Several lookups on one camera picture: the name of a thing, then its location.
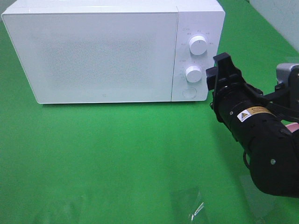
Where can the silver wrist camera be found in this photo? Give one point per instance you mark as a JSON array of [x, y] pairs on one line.
[[287, 76]]

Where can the white microwave door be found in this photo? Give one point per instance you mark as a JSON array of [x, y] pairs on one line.
[[95, 58]]

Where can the clear tape patch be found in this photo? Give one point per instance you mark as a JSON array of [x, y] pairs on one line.
[[260, 204], [188, 206]]

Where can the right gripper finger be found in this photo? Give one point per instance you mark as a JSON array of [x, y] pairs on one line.
[[212, 77], [224, 61]]

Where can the clear tape patch centre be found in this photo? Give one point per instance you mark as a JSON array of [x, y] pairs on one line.
[[188, 206]]

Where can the green table cloth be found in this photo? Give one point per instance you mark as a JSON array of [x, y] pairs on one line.
[[117, 163]]

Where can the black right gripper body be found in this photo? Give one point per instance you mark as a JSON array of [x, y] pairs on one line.
[[230, 81]]

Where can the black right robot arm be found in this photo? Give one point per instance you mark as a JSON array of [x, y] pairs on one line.
[[271, 149]]

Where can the white microwave knob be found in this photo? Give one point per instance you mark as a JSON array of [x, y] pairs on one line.
[[198, 45], [193, 74]]

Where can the white microwave oven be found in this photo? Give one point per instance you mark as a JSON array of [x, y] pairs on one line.
[[195, 17]]

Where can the clear tape patch right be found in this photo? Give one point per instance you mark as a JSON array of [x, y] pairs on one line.
[[260, 204]]

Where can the round door release button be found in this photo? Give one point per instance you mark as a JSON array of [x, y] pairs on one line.
[[190, 93]]

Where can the upper white microwave knob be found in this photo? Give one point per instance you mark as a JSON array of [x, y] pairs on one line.
[[198, 45]]

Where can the pink plate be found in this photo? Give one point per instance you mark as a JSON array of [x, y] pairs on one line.
[[293, 127]]

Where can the lower white microwave knob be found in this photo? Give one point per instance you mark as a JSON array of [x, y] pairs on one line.
[[193, 74]]

